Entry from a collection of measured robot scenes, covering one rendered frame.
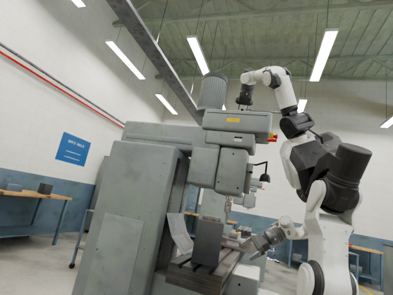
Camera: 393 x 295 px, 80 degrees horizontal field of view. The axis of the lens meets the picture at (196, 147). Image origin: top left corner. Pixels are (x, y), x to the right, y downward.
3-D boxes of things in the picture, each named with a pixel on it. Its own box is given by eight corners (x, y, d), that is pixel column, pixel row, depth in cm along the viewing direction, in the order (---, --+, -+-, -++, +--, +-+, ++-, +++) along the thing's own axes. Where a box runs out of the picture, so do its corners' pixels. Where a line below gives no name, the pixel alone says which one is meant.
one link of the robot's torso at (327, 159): (382, 155, 85) (354, 141, 101) (347, 149, 85) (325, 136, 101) (352, 219, 94) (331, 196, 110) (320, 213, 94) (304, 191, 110)
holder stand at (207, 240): (217, 257, 123) (223, 218, 127) (217, 268, 102) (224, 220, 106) (195, 253, 124) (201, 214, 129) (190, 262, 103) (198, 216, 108)
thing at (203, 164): (219, 190, 175) (224, 157, 181) (212, 187, 152) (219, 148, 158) (195, 187, 181) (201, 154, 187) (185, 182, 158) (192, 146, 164)
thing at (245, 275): (258, 286, 155) (260, 267, 158) (256, 304, 123) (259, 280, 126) (188, 266, 171) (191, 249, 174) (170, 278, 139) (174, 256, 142)
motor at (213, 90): (223, 120, 187) (229, 84, 194) (219, 110, 168) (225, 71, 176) (199, 119, 193) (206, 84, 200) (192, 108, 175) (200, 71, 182)
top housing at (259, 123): (269, 145, 174) (272, 124, 178) (270, 134, 150) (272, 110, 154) (209, 139, 189) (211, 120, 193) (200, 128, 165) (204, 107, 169)
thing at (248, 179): (249, 194, 158) (253, 164, 163) (249, 194, 154) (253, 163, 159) (243, 194, 159) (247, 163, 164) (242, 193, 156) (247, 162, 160)
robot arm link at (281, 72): (250, 71, 142) (269, 64, 124) (264, 68, 145) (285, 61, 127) (252, 88, 144) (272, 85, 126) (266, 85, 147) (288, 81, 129)
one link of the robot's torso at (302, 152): (370, 200, 110) (333, 168, 143) (361, 134, 100) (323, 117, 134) (306, 216, 115) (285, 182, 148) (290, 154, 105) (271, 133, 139)
